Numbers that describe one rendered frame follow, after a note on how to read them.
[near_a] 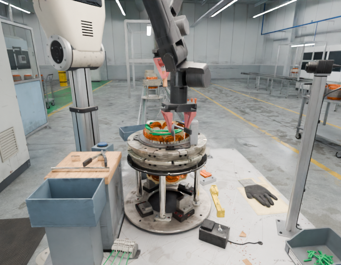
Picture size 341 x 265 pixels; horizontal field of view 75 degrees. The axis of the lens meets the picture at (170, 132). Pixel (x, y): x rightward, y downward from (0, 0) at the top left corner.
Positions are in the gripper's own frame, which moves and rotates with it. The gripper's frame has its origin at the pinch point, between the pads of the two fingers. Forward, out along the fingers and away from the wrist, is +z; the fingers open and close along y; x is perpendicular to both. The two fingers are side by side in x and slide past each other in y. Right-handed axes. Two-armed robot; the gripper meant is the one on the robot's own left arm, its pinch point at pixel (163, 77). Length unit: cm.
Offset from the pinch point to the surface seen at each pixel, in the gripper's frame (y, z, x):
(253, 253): -3, 63, -30
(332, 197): 185, 91, -142
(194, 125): -1.6, 19.2, -11.3
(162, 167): -5.4, 33.8, 0.4
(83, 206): -31, 40, 15
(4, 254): 60, 107, 139
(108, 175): -20.2, 34.3, 13.7
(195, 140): 0.3, 24.4, -11.2
